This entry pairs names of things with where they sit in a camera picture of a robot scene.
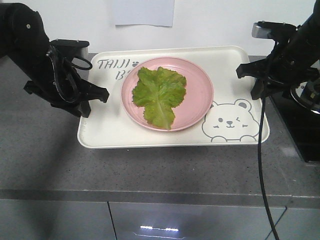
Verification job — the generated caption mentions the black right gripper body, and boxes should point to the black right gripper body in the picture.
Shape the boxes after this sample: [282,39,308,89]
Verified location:
[266,37,320,89]

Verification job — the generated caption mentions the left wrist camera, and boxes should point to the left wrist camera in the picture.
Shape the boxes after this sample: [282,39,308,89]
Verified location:
[50,39,90,58]

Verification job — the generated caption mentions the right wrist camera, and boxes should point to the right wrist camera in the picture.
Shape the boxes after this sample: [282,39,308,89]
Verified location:
[251,21,297,42]

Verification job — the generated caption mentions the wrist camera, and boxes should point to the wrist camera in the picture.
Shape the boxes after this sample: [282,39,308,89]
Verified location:
[50,39,90,58]
[251,21,297,42]

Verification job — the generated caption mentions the white paper sheet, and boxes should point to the white paper sheet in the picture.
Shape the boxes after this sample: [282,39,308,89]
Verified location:
[112,0,175,27]

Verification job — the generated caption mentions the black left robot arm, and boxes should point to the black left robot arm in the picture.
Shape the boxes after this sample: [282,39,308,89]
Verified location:
[0,2,110,118]

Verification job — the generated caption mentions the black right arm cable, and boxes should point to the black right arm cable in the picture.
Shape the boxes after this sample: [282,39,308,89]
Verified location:
[257,42,280,240]

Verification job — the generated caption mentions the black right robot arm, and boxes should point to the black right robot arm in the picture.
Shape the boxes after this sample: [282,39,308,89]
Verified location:
[236,1,320,100]

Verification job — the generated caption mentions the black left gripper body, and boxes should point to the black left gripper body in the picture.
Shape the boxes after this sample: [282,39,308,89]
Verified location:
[23,53,88,105]

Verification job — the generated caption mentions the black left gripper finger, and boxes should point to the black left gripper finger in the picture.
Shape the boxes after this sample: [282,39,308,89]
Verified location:
[82,80,110,103]
[51,101,91,118]

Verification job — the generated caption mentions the silver gas burner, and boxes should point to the silver gas burner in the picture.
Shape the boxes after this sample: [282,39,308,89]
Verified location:
[290,78,320,115]

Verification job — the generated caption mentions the grey lower cabinet doors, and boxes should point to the grey lower cabinet doors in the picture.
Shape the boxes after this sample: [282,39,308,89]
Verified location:
[0,198,320,240]

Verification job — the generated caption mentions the green lettuce leaf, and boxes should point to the green lettuce leaf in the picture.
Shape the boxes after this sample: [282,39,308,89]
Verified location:
[132,66,187,130]

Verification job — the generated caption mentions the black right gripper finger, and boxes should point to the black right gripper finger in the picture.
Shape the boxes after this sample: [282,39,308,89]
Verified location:
[250,77,288,100]
[236,58,268,79]

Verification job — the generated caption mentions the pink round plate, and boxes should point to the pink round plate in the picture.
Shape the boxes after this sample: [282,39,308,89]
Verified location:
[120,56,214,132]

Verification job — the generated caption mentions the cream bear serving tray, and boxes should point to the cream bear serving tray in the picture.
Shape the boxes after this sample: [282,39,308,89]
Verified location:
[77,46,270,149]

